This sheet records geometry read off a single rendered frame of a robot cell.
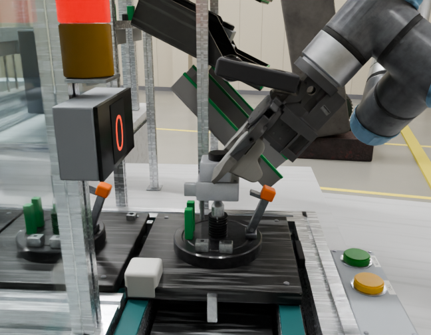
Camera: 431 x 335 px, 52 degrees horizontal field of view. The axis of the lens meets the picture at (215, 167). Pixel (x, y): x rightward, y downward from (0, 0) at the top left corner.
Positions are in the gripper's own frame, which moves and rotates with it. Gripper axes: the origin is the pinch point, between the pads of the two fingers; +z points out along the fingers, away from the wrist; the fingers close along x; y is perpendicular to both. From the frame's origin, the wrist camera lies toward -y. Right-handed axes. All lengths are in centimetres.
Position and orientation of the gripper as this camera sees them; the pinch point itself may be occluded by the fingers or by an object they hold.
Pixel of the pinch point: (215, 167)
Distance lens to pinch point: 66.2
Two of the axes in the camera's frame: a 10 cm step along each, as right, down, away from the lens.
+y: 7.7, 6.2, 1.6
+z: -6.4, 7.2, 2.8
